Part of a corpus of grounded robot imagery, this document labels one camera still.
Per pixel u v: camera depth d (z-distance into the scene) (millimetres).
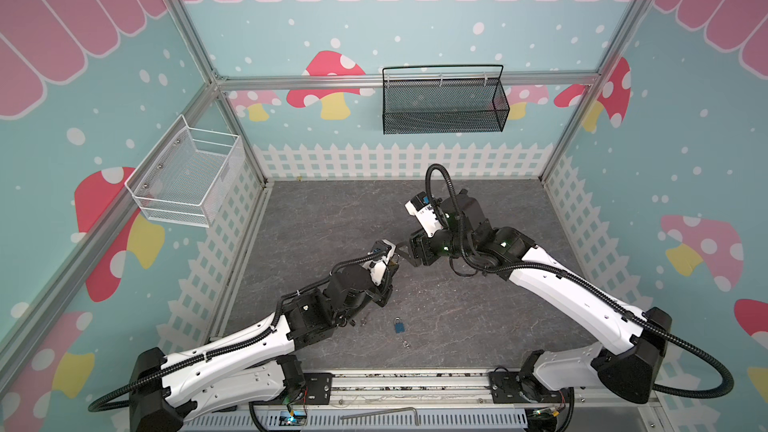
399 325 851
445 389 759
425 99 973
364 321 851
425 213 622
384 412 716
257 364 483
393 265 710
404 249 637
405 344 809
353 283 512
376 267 591
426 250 610
